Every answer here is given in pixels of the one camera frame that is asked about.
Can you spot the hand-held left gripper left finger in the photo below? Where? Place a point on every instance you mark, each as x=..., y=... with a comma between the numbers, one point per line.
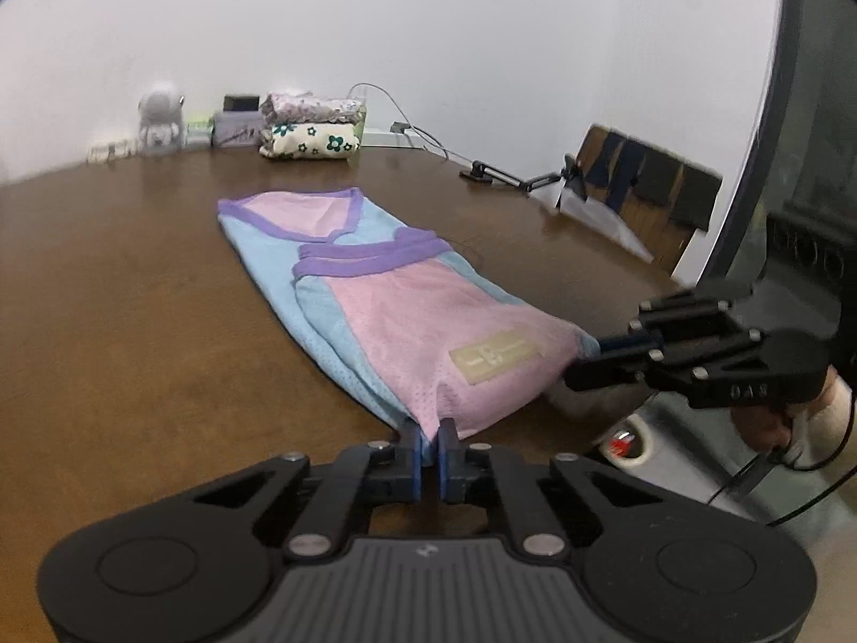
x=415, y=467

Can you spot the grey tin box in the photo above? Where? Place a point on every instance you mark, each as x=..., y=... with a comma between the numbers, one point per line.
x=238, y=128

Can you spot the dark glass-front appliance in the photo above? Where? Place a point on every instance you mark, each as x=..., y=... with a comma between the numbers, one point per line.
x=803, y=147

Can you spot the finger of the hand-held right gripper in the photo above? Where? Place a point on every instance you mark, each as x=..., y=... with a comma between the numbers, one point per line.
x=602, y=372
x=622, y=346

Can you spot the pink and blue mesh vest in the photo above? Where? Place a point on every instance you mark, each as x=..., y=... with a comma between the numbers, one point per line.
x=402, y=308

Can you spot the wooden chair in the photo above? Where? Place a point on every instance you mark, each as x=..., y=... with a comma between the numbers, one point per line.
x=669, y=181

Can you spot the cream green-flower folded cloth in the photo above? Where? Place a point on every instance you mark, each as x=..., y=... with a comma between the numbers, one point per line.
x=311, y=142

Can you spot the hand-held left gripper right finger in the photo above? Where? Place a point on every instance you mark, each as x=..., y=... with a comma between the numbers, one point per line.
x=443, y=469

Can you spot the white astronaut figurine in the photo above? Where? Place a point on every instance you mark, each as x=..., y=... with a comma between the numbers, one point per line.
x=161, y=117

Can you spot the white and red round container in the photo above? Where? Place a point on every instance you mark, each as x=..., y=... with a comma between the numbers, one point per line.
x=626, y=445

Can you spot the long white power strip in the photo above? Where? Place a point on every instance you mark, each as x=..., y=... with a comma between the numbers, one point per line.
x=381, y=139

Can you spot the pink floral folded cloth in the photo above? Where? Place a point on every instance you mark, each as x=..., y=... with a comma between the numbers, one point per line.
x=311, y=107

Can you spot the small black box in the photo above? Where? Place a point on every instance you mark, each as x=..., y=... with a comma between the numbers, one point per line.
x=241, y=103

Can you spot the person's right hand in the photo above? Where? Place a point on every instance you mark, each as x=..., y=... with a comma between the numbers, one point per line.
x=760, y=428

